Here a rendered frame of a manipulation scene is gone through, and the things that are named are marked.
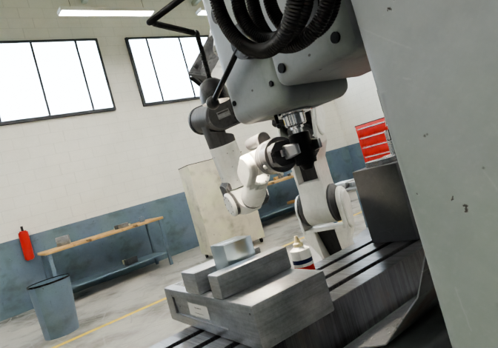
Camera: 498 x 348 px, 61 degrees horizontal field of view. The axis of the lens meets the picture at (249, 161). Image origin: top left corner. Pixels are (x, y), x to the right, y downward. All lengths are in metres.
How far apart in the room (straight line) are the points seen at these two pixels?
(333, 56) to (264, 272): 0.38
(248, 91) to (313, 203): 0.79
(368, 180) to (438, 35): 0.66
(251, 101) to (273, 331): 0.45
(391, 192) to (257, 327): 0.54
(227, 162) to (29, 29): 8.04
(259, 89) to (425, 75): 0.44
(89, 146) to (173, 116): 1.93
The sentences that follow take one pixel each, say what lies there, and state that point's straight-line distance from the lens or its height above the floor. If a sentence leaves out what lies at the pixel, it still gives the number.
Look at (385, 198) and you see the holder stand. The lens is 1.07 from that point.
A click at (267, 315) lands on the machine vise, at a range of 0.66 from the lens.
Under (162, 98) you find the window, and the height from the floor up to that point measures 3.26.
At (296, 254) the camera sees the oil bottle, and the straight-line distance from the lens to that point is 0.85.
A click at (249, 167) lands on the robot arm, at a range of 1.09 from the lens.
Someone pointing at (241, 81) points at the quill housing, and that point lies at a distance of 0.90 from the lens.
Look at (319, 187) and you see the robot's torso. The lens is 1.57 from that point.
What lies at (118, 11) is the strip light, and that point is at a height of 4.30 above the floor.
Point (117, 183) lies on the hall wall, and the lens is 8.66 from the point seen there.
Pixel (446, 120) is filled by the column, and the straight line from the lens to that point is 0.47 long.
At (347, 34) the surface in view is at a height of 1.37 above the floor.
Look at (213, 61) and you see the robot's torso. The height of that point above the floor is 1.59.
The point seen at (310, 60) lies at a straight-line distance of 0.72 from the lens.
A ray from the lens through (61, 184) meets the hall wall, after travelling 8.41.
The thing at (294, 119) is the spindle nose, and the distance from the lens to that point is 0.91.
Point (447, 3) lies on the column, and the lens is 0.47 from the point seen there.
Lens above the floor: 1.21
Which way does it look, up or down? 2 degrees up
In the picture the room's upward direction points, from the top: 16 degrees counter-clockwise
